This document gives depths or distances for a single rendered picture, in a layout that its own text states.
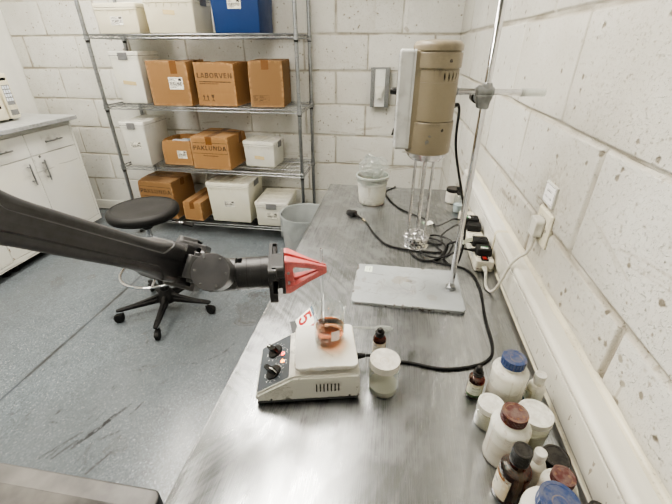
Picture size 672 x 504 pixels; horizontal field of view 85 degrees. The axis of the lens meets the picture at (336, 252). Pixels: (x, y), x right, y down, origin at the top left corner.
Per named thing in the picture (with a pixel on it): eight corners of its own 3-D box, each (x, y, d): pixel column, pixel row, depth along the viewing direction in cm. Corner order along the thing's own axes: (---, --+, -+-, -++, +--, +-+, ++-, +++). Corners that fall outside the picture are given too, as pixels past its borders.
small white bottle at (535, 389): (539, 401, 72) (551, 371, 68) (538, 413, 70) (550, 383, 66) (522, 394, 73) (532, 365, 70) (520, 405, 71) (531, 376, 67)
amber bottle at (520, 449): (519, 483, 59) (538, 440, 53) (523, 512, 55) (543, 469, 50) (489, 475, 60) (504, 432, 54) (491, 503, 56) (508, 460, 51)
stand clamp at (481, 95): (422, 108, 81) (425, 82, 79) (420, 101, 91) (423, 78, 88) (543, 111, 78) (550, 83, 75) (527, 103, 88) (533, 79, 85)
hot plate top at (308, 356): (294, 372, 68) (294, 369, 68) (295, 329, 79) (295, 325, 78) (358, 369, 69) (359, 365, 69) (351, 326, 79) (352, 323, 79)
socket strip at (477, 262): (473, 271, 114) (476, 259, 111) (457, 219, 148) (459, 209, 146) (492, 273, 113) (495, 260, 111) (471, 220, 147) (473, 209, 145)
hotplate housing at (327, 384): (256, 406, 71) (251, 376, 67) (263, 356, 83) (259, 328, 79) (370, 399, 72) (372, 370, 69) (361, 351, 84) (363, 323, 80)
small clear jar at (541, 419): (505, 440, 65) (514, 416, 62) (512, 417, 69) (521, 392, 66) (541, 458, 62) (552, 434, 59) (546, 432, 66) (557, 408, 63)
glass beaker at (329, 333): (350, 336, 76) (351, 302, 72) (337, 356, 71) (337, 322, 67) (319, 326, 79) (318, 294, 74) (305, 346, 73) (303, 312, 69)
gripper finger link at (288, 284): (323, 239, 68) (272, 242, 67) (327, 258, 62) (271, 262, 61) (324, 271, 72) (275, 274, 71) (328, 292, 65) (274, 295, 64)
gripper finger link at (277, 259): (324, 244, 67) (272, 247, 66) (329, 264, 61) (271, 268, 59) (325, 276, 70) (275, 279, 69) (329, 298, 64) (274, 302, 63)
